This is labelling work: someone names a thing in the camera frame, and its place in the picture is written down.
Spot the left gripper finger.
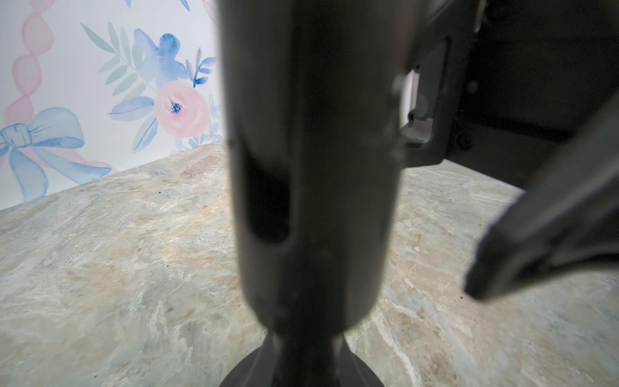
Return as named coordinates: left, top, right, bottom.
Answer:
left=464, top=95, right=618, bottom=302

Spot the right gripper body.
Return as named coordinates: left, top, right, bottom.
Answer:
left=403, top=1, right=618, bottom=189

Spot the black microphone stand pole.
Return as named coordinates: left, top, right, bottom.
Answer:
left=219, top=1, right=425, bottom=342

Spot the black round stand base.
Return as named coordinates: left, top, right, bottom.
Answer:
left=221, top=332, right=384, bottom=387

